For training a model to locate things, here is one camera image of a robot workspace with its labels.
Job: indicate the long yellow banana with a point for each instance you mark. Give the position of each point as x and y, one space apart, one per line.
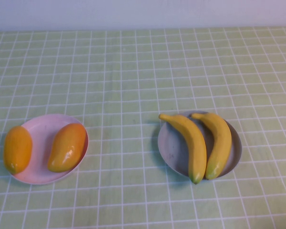
195 143

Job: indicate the yellow banana green tip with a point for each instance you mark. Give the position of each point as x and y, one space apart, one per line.
220 143

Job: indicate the orange-blushed mango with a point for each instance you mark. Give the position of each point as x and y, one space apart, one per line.
66 148

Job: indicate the yellow mango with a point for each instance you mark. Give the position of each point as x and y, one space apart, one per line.
17 150

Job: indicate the blue-grey round plate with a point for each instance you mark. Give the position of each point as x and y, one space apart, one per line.
174 148

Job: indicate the pink round plate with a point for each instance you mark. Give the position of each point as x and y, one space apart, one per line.
41 143

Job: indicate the green checked tablecloth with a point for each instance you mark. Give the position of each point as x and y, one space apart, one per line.
205 71

